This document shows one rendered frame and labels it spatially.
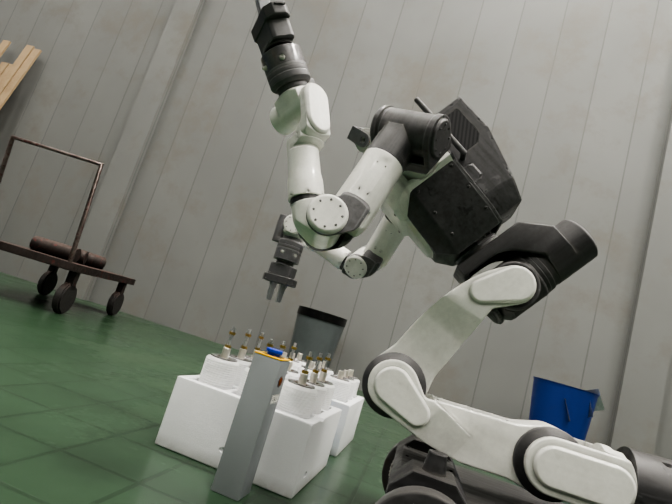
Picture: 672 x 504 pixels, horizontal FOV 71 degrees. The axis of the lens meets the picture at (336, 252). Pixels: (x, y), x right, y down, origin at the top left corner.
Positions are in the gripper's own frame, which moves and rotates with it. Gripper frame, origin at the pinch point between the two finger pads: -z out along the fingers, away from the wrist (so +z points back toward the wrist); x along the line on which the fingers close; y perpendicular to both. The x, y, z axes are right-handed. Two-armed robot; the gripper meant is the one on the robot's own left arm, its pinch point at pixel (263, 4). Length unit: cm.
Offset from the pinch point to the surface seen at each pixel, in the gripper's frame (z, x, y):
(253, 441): 88, 19, -28
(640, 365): 223, 162, 298
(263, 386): 77, 19, -22
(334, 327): 115, 268, 102
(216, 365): 72, 44, -27
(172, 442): 87, 45, -43
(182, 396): 77, 45, -37
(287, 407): 88, 31, -16
